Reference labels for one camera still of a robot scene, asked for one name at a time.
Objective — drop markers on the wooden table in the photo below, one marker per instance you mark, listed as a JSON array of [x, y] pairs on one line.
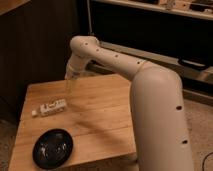
[[98, 119]]

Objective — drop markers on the small white labelled bottle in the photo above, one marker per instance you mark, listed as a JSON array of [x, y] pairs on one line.
[[50, 108]]

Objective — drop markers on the wooden shelf with items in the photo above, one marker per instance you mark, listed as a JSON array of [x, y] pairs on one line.
[[168, 8]]

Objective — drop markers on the grey metal beam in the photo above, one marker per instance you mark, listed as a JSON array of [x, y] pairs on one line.
[[205, 76]]

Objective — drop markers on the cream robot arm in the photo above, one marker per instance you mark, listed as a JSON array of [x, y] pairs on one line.
[[156, 104]]

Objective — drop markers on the black handle on beam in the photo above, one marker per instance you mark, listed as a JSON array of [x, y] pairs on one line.
[[192, 65]]

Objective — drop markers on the vertical metal pole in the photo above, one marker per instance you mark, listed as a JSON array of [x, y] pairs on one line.
[[89, 18]]

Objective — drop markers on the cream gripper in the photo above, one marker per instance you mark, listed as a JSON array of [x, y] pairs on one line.
[[71, 73]]

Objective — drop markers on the black ceramic bowl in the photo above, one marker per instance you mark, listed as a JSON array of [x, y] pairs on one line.
[[52, 149]]

